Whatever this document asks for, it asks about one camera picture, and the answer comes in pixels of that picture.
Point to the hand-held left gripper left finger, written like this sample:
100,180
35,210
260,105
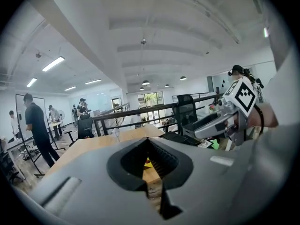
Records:
89,177

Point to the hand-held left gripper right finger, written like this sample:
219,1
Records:
206,179

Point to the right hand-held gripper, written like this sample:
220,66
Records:
241,95

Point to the person's right forearm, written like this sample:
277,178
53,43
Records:
269,116

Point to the black box lid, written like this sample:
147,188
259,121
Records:
174,138

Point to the person's right hand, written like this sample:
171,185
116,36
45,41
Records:
236,122

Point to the white plastic bottle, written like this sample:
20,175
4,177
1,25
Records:
206,109

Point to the small pink flower pot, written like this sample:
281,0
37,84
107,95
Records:
212,108

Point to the green cloth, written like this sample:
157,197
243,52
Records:
213,144

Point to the white paper sheet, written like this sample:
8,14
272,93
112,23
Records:
204,144

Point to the black high-back office chair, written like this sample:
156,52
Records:
186,109

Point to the black straight metal railing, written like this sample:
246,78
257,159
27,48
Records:
192,95

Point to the black mesh office chair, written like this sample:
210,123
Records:
85,128

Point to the small wooden desk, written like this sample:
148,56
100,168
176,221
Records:
54,124

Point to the large glass window door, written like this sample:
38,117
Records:
150,99

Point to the black wheeled equipment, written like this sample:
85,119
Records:
28,153

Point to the standing floor fan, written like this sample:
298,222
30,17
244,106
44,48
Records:
61,116

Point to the black curved metal railing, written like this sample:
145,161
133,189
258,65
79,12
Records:
140,112

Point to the white desk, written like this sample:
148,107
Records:
16,145

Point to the black swivel office chair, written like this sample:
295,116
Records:
9,165

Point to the ceiling strip light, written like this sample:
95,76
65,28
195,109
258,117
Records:
53,64
70,88
93,81
31,82

